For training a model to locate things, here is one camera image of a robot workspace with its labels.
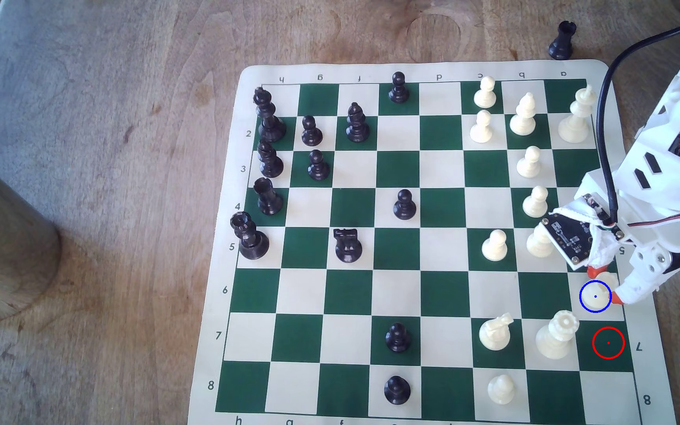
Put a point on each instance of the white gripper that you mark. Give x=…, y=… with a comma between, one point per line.
x=651, y=263

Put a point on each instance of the white pawn a6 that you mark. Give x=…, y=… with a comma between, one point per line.
x=591, y=291

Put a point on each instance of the white bishop chess piece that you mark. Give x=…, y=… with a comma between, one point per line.
x=538, y=245
x=523, y=115

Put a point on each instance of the white queen chess piece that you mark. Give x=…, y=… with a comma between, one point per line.
x=555, y=337

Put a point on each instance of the white pawn chess piece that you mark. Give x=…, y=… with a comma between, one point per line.
x=481, y=128
x=501, y=390
x=485, y=93
x=494, y=246
x=535, y=203
x=529, y=163

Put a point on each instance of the white knight chess piece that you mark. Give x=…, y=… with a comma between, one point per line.
x=496, y=333

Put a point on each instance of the white king chess piece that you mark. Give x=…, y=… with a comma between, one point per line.
x=576, y=118

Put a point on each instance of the green and cream chess mat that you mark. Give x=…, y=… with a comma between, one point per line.
x=399, y=295

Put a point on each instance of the black pawn chess piece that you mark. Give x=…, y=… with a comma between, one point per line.
x=311, y=132
x=397, y=391
x=404, y=206
x=398, y=88
x=318, y=166
x=398, y=339

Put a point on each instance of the black rook chess piece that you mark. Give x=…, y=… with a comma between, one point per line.
x=562, y=41
x=269, y=198

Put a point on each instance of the black knight chess piece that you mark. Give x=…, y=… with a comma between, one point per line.
x=347, y=246

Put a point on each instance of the black bishop chess piece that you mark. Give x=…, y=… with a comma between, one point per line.
x=356, y=124
x=269, y=160

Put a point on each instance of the black queen chess piece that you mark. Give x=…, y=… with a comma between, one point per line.
x=250, y=237

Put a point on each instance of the black king chess piece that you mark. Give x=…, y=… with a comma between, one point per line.
x=268, y=118

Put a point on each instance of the black camera circuit board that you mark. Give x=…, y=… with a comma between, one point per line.
x=567, y=236

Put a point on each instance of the round wooden post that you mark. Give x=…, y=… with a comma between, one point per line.
x=3, y=248

